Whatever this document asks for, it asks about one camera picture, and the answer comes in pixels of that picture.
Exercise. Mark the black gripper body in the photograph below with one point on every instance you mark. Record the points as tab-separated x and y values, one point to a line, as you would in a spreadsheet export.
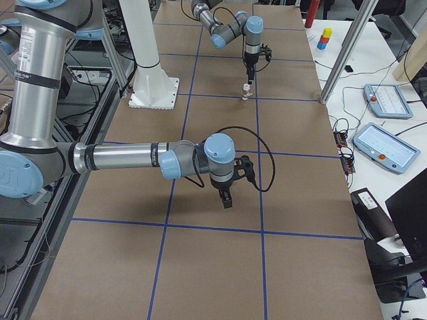
249	61
222	186

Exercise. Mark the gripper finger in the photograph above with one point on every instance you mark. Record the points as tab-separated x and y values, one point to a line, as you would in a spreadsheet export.
224	198
252	75
248	72
228	200

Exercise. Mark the brass white PPR valve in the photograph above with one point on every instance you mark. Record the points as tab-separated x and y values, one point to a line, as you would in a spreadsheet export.
246	91

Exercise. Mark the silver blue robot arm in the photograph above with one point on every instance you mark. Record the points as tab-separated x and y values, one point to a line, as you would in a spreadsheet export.
250	27
32	159

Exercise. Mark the blue wooden block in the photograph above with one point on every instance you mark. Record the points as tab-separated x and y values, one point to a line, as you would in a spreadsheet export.
321	46

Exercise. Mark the red wooden block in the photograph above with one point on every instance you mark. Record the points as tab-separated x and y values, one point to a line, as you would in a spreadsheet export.
324	40

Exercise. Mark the yellow wooden block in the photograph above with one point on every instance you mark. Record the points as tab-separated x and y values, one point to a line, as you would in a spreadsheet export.
327	32

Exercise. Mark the red cylinder bottle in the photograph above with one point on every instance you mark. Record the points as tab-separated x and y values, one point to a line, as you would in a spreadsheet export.
313	8

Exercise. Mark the small black box device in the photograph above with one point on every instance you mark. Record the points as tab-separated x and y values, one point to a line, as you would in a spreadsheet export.
348	68

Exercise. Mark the orange circuit board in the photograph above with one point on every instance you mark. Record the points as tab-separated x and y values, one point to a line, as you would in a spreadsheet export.
345	152

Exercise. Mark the far teach pendant tablet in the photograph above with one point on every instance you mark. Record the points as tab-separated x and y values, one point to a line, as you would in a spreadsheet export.
387	101

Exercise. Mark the teach pendant tablet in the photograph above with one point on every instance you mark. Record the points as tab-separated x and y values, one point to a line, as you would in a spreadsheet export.
385	148
387	101

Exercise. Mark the black brown box device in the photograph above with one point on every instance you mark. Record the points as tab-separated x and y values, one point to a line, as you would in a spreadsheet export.
373	219

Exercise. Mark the near teach pendant tablet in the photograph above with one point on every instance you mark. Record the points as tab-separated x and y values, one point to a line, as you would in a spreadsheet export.
385	148

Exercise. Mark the black monitor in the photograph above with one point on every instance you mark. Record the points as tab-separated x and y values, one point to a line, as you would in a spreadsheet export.
407	208

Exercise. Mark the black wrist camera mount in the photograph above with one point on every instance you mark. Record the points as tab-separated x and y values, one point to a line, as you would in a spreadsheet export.
243	167
265	52

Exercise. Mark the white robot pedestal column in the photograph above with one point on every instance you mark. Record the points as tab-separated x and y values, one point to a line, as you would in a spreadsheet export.
152	88

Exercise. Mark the aluminium frame post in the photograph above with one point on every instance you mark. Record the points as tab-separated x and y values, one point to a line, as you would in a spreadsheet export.
350	41

